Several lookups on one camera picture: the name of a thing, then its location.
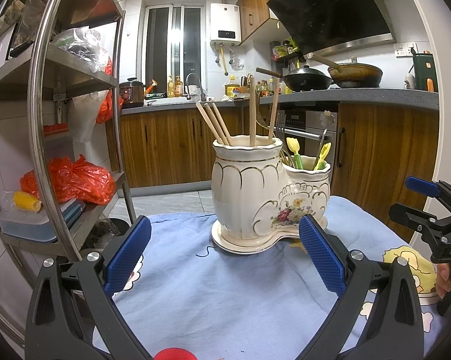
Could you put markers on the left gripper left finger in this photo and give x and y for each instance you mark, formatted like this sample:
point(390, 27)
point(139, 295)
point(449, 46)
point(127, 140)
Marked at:
point(54, 329)

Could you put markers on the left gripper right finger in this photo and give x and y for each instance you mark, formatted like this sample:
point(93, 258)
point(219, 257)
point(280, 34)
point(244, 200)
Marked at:
point(377, 314)

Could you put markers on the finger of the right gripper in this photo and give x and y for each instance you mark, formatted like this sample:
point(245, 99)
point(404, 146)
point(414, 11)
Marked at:
point(440, 190)
point(413, 219)

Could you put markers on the green yellow tulip utensil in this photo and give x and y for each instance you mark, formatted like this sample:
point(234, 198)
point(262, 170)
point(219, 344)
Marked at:
point(321, 161)
point(294, 146)

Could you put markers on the silver flower-handle spoon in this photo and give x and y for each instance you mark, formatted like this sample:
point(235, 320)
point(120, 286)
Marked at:
point(328, 123)

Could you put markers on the wooden chopstick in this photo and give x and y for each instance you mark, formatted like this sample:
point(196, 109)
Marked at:
point(252, 112)
point(216, 124)
point(201, 108)
point(223, 125)
point(274, 110)

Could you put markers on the kitchen window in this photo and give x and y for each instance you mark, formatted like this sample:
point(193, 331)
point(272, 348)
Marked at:
point(173, 50)

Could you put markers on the person's right hand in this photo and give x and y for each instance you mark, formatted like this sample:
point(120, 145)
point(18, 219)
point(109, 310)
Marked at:
point(443, 281)

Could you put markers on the blue flat containers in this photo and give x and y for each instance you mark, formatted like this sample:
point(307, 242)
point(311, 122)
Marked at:
point(37, 227)

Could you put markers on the grey countertop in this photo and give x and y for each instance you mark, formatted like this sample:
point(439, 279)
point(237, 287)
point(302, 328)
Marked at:
point(412, 98)

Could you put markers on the blue cartoon cloth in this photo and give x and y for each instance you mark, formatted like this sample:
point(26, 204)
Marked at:
point(185, 292)

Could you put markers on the yellow corn cob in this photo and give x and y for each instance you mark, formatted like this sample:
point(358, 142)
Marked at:
point(27, 202)

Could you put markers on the green black appliance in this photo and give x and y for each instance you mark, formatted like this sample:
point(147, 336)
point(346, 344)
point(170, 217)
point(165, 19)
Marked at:
point(425, 71)

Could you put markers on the built-in steel oven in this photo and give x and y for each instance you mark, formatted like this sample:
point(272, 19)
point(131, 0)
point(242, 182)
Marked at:
point(303, 123)

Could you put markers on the brown frying pan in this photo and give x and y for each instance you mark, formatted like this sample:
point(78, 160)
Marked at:
point(350, 75)

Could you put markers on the gold fork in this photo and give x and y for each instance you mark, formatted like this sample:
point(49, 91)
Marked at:
point(260, 121)

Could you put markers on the white ceramic utensil holder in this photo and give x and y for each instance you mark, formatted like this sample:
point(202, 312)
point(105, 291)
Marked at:
point(258, 199)

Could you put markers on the steel shelf rack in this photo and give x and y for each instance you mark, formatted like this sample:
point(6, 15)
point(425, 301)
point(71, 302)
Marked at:
point(49, 100)

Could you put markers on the black wok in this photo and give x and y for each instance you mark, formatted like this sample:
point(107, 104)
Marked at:
point(302, 79)

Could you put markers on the red plastic bag hanging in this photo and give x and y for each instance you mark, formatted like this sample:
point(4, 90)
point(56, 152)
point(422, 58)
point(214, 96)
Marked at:
point(105, 111)

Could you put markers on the black range hood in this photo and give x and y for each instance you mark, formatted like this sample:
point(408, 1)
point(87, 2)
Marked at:
point(329, 25)

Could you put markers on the dark rice cooker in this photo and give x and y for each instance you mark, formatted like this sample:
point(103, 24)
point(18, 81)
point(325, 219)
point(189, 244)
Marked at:
point(132, 93)

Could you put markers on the wooden chopstick in holder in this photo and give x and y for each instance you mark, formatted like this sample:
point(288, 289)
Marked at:
point(216, 124)

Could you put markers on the yellow oil bottle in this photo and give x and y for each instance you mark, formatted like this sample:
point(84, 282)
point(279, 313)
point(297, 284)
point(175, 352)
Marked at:
point(232, 87)

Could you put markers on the sink faucet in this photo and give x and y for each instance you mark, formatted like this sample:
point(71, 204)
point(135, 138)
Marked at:
point(194, 88)

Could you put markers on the clear plastic bag on shelf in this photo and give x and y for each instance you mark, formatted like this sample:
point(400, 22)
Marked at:
point(86, 44)

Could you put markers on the white water heater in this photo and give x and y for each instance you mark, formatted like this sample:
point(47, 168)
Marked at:
point(225, 24)

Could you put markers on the upper wooden wall cabinet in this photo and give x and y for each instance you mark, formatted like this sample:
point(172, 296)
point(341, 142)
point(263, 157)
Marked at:
point(258, 22)

